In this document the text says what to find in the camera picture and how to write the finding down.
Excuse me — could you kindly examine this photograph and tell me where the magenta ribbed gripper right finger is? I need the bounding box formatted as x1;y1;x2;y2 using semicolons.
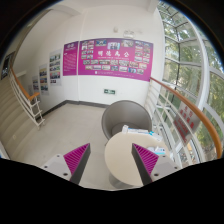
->
131;142;181;187

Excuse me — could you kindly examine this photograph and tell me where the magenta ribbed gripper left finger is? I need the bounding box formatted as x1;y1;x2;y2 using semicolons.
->
41;142;92;186

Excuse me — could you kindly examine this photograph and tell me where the white charger plug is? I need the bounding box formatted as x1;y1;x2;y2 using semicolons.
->
154;147;166;155

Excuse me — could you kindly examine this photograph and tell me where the round white table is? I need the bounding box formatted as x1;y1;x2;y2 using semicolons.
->
105;132;169;187

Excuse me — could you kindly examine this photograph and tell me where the white power strip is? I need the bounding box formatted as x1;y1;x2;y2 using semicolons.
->
122;125;163;141

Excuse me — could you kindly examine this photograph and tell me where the grey tub chair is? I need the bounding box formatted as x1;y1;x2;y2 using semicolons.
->
101;100;152;139

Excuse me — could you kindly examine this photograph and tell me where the red warning sign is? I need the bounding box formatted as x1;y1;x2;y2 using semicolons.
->
174;103;200;145

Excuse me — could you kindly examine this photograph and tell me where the wooden balcony handrail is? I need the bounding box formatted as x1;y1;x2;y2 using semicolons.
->
150;78;222;159

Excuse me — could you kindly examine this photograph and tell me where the green exit sign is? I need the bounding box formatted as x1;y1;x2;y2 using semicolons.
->
104;89;116;95

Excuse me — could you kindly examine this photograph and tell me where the staircase wooden handrail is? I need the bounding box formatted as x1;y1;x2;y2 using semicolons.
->
10;66;40;101

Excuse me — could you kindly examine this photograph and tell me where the white photo board middle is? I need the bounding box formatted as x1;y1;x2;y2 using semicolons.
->
39;64;49;95

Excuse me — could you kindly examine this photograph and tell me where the white photo board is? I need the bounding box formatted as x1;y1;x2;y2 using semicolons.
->
39;64;49;95
49;50;61;86
32;76;40;92

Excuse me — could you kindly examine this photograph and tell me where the white photo board left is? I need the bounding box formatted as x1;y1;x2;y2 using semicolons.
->
32;76;40;92

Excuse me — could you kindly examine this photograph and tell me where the large magenta photo poster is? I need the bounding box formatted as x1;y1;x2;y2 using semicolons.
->
78;38;153;81

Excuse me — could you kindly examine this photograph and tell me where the white photo board right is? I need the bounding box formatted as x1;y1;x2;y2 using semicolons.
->
49;50;61;86

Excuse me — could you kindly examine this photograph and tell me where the small magenta text poster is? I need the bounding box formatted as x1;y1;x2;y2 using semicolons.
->
63;41;78;76

